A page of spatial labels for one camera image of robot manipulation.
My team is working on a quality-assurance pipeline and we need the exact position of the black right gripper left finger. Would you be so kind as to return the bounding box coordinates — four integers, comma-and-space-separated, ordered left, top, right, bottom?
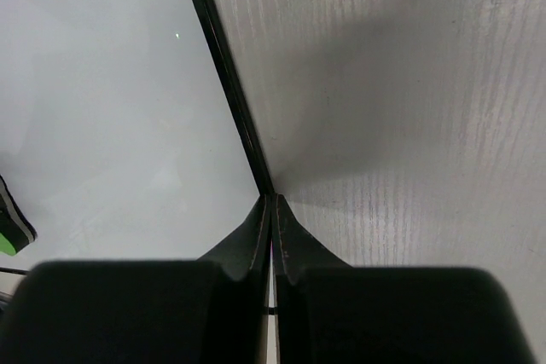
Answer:
1, 196, 270, 363

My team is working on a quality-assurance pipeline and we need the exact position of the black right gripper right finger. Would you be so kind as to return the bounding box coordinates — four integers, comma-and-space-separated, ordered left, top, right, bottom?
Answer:
271, 195, 535, 363

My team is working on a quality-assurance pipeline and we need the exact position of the green whiteboard eraser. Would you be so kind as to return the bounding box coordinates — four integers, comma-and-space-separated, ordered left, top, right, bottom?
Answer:
0, 177, 38, 256

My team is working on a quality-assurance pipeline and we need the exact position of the white whiteboard black frame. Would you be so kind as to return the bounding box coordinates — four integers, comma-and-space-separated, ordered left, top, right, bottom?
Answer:
1, 0, 258, 294

